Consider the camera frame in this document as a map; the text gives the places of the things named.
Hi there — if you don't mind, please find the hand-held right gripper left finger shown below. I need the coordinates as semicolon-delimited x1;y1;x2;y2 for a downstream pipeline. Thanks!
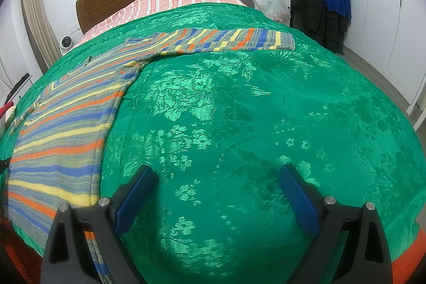
40;164;159;284

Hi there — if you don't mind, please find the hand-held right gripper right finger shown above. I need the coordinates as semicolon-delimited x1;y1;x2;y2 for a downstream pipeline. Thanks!
279;163;393;284

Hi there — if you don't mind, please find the striped knit sweater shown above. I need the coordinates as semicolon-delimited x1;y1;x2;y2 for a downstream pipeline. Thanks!
2;28;296;284

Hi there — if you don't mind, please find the striped cushion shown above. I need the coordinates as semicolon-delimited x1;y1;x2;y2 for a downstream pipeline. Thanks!
0;106;17;131

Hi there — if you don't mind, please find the black elongated object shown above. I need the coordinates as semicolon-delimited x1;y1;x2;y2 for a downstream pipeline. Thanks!
7;73;30;101

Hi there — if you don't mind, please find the white cabinet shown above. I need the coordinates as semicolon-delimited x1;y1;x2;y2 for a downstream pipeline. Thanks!
0;48;27;112

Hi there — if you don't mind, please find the green floral blanket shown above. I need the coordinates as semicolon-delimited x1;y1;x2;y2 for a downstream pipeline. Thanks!
0;3;420;284

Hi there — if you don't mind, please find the person's orange clothing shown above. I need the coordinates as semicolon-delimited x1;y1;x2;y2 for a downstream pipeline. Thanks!
0;214;426;284

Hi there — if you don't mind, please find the small white fan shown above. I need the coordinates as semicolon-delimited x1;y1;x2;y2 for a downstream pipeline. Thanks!
59;35;76;53

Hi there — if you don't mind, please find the beige curtain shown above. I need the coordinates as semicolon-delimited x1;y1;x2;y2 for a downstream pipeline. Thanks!
21;0;54;75

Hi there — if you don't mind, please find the black puffer jacket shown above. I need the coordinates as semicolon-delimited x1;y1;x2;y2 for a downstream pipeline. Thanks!
302;0;348;53

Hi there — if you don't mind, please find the white plastic bag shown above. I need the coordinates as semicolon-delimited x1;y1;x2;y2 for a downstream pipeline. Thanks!
253;0;292;22

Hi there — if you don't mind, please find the pink striped bed sheet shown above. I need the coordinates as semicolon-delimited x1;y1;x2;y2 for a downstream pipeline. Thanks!
78;0;248;45

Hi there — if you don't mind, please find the white wardrobe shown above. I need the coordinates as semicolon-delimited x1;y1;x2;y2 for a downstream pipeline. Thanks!
316;0;426;108

